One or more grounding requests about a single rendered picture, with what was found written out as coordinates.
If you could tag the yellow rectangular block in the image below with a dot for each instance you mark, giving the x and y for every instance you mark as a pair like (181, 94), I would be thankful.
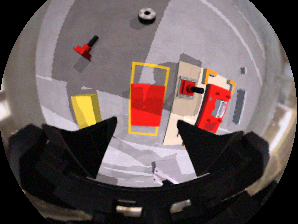
(86, 109)

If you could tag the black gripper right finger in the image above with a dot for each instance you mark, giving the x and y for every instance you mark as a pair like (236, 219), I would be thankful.
(203, 147)

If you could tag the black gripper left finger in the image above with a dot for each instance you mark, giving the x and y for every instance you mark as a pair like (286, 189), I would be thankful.
(87, 145)

